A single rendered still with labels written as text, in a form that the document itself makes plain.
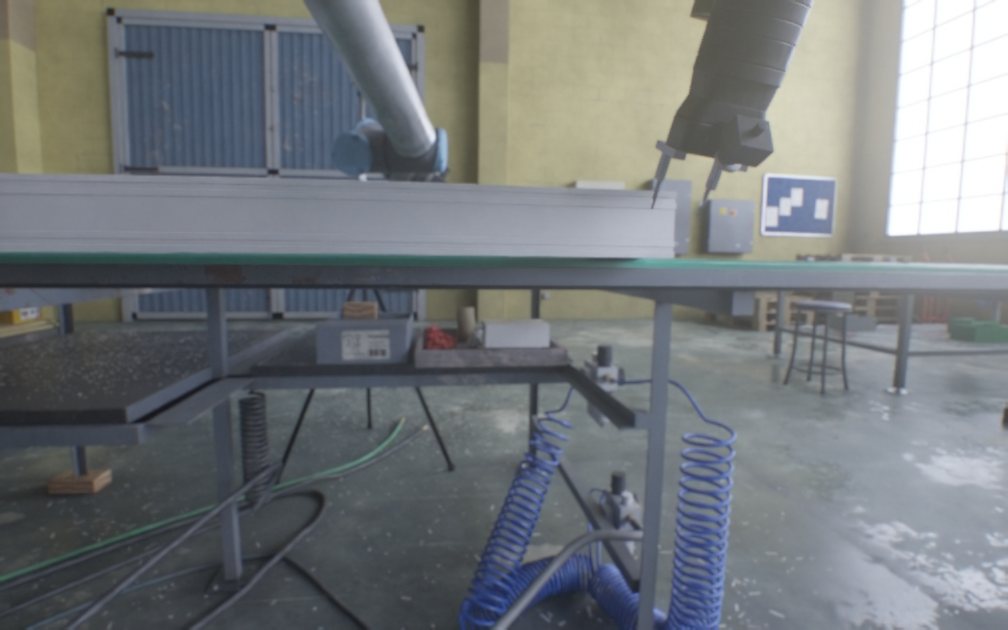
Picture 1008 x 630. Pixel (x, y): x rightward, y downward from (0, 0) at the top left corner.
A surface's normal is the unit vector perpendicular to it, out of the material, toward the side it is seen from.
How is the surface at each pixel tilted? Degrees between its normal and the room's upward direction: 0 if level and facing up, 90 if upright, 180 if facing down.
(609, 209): 90
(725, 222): 90
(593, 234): 90
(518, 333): 90
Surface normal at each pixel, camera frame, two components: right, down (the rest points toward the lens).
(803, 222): 0.14, 0.11
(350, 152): -0.17, 0.40
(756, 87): 0.06, 0.62
